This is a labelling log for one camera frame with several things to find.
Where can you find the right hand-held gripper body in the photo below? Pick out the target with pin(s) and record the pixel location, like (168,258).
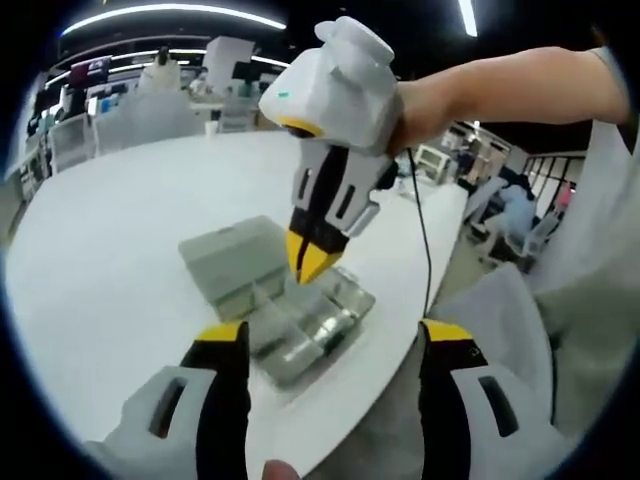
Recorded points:
(345,85)

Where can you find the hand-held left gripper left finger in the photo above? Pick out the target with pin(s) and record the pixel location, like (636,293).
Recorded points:
(150,425)

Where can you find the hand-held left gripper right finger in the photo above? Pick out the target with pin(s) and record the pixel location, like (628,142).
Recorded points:
(475,430)

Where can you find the clear grey guide fixture box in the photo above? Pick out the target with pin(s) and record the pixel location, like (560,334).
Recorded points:
(225,250)

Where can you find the person's right hand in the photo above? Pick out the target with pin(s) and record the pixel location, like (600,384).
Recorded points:
(425,110)

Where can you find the person's left hand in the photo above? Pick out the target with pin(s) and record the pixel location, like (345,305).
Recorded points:
(282,471)

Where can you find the white open storage box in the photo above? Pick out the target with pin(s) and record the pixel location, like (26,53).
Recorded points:
(434,165)

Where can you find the white paper cup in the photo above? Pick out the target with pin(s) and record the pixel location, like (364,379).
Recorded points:
(211,129)

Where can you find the grey mesh office chair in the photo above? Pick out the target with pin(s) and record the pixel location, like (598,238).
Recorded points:
(500,320)

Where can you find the straight ceiling light strip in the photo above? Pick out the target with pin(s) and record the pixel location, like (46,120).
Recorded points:
(468,17)

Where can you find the grey desk partition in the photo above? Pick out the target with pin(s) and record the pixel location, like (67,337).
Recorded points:
(145,122)

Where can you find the curved ceiling light strip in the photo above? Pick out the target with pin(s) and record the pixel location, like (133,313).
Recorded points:
(175,7)

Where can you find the red wall display screen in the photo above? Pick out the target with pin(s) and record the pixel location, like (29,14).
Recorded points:
(90,70)

